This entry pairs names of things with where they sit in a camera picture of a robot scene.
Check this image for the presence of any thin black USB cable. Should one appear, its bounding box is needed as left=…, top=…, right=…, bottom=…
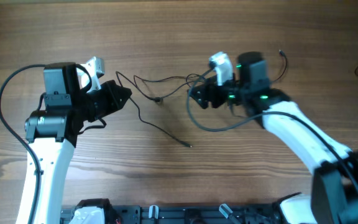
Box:
left=115, top=70, right=194, bottom=148

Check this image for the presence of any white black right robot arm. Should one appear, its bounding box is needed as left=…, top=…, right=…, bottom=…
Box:
left=187, top=52, right=358, bottom=223

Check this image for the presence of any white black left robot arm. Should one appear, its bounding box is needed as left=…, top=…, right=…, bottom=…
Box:
left=16, top=62, right=132, bottom=223

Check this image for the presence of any black right camera cable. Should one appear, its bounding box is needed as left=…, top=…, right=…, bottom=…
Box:
left=186, top=68, right=358, bottom=224

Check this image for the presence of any black camera cable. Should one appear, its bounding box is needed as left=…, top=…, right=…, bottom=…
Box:
left=0, top=63, right=48, bottom=224
left=186, top=68, right=358, bottom=224

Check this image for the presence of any black left camera cable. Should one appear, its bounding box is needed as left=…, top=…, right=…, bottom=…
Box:
left=0, top=63, right=48, bottom=224

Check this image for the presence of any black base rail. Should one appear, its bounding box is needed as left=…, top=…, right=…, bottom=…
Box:
left=60, top=203, right=287, bottom=224

